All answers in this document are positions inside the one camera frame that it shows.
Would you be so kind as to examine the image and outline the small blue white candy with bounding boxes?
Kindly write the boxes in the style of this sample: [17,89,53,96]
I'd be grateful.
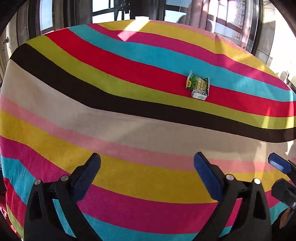
[191,89,208,100]

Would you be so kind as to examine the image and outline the green yellow snack packet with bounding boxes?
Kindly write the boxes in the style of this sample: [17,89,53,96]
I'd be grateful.
[186,71,210,95]

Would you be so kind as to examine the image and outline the colourful striped tablecloth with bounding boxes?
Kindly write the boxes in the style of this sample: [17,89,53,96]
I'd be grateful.
[1,20,295,240]

